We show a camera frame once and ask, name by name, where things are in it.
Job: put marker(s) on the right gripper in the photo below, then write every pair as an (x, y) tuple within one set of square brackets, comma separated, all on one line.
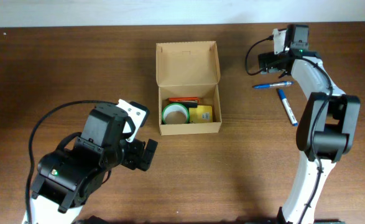
[(268, 62)]

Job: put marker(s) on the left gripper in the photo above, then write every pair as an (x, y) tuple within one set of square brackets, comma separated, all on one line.
[(139, 154)]

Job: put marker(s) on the blue ballpoint pen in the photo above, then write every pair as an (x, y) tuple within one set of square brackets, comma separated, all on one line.
[(273, 85)]

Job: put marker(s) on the blue white marker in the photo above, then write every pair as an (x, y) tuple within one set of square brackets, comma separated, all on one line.
[(287, 107)]

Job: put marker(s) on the green tape roll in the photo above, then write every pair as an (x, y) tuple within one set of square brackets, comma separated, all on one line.
[(175, 113)]

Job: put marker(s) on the yellow sticky note pad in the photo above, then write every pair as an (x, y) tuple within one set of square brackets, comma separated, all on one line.
[(201, 114)]

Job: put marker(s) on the brown cardboard box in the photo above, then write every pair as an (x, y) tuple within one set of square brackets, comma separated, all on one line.
[(188, 69)]

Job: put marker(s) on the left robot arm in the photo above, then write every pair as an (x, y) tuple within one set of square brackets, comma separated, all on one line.
[(82, 162)]

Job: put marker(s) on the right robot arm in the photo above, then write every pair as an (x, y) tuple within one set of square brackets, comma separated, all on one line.
[(326, 129)]

